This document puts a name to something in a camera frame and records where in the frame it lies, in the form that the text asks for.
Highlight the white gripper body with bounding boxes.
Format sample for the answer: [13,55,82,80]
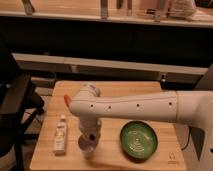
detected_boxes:
[79,118,102,140]

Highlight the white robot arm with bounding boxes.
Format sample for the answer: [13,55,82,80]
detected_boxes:
[68,83,213,171]

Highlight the white ceramic cup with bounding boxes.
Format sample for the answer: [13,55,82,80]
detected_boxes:
[78,135,98,159]

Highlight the green ceramic bowl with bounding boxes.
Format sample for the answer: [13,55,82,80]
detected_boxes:
[120,121,158,160]

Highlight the white lotion bottle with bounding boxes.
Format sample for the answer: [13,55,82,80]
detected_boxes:
[53,115,67,155]

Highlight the orange carrot toy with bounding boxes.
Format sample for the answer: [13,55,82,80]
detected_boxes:
[64,94,71,107]

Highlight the wooden table board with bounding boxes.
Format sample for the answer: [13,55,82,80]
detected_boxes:
[30,81,187,171]

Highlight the black office chair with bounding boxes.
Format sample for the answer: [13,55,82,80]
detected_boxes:
[0,41,44,171]

